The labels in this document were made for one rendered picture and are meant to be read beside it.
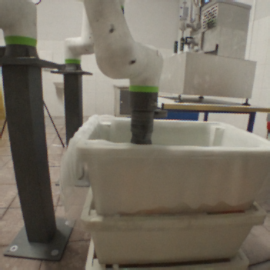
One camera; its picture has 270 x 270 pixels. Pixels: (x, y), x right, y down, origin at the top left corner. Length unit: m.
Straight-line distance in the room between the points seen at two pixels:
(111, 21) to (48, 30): 4.65
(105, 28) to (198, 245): 0.72
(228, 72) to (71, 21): 4.33
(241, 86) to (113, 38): 0.96
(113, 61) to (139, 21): 4.79
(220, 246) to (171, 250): 0.18
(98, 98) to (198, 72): 3.95
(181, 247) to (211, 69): 0.89
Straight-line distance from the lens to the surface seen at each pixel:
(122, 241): 0.66
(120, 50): 0.44
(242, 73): 1.27
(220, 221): 0.66
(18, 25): 0.88
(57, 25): 5.11
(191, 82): 1.07
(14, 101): 0.88
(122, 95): 4.20
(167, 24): 5.42
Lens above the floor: 0.83
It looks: 15 degrees down
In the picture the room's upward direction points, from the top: 3 degrees clockwise
